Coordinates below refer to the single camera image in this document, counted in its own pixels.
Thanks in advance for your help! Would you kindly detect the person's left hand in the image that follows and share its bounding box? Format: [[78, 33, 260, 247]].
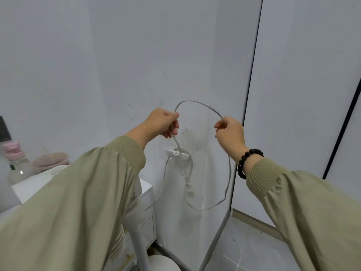
[[141, 107, 180, 140]]

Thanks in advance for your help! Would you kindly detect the person's right hand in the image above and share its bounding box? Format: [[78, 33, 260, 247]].
[[214, 116, 246, 163]]

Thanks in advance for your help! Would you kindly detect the white power cable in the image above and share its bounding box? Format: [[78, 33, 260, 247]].
[[145, 100, 232, 211]]

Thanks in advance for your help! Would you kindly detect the white nightstand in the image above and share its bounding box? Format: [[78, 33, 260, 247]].
[[118, 179, 157, 271]]

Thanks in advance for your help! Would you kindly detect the white fan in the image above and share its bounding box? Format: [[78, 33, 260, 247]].
[[12, 165, 182, 271]]

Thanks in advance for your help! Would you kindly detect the person's right forearm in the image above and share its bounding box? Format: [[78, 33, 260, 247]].
[[245, 155, 361, 271]]

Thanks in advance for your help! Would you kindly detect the person's left forearm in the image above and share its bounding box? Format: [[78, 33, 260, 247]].
[[0, 122, 153, 271]]

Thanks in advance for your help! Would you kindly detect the white wardrobe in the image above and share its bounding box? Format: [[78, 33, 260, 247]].
[[230, 0, 361, 226]]

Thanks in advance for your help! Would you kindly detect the cup of brown drink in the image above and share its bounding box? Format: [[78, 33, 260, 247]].
[[31, 152, 70, 173]]

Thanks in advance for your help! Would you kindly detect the clear bottle with pink cap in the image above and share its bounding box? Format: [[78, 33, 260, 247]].
[[3, 142, 36, 185]]

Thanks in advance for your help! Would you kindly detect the grey padded headboard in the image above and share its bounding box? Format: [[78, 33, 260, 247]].
[[0, 155, 23, 213]]

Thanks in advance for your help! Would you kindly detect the black bead bracelet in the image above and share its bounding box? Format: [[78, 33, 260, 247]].
[[237, 148, 264, 180]]

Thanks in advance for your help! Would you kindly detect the white wall hook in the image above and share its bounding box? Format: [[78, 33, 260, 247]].
[[165, 148, 190, 161]]

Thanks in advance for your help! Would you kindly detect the dark wall socket panel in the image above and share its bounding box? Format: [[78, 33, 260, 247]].
[[0, 115, 12, 143]]

